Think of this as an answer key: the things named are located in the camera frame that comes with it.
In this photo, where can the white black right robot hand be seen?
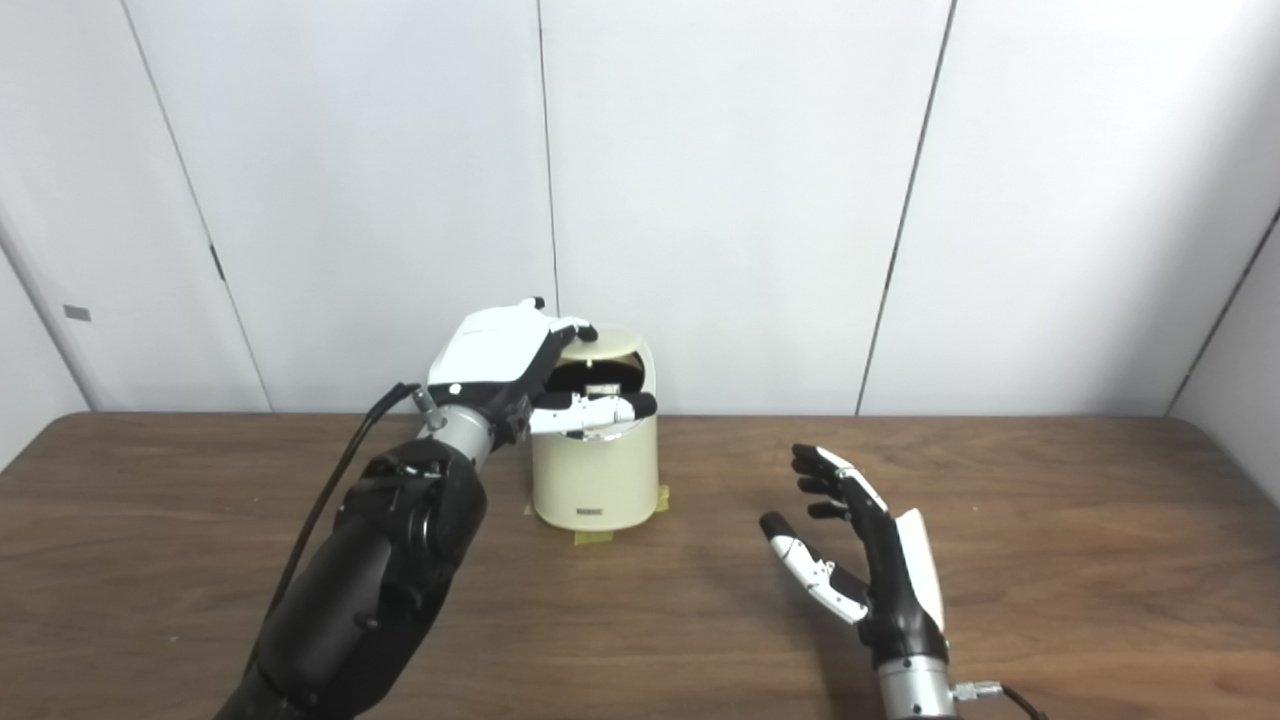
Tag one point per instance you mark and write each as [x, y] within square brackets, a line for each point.
[895, 590]

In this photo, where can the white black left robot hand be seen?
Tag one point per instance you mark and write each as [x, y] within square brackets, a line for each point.
[490, 350]

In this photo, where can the cream round bin lid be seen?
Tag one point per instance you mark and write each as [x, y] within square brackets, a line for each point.
[615, 345]

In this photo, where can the cream-colored round bin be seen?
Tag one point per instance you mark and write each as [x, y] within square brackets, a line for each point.
[595, 480]

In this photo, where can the black wall panel clip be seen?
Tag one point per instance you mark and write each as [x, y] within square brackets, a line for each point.
[217, 263]

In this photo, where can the small grey wall label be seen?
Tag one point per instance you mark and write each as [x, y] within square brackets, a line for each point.
[77, 312]

